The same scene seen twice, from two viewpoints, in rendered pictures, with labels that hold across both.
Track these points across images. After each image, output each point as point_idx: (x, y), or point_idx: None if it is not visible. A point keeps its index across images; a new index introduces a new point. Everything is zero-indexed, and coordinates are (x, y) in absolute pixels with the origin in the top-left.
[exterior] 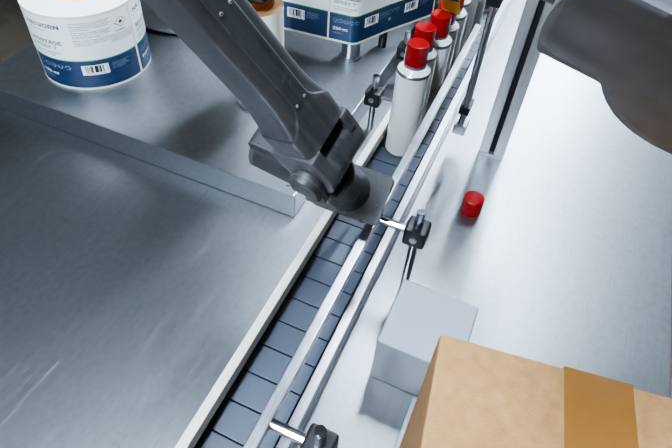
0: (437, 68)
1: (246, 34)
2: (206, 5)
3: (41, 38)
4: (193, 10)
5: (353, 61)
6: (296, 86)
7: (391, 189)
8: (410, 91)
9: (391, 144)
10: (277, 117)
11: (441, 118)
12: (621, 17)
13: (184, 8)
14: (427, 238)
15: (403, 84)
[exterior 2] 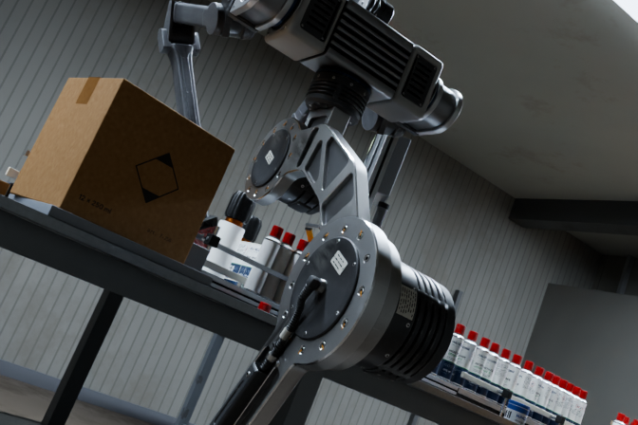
0: (291, 265)
1: (190, 101)
2: (185, 87)
3: None
4: (181, 86)
5: None
6: (195, 123)
7: (214, 220)
8: (264, 245)
9: (246, 281)
10: None
11: None
12: (205, 12)
13: (179, 85)
14: (215, 245)
15: (263, 242)
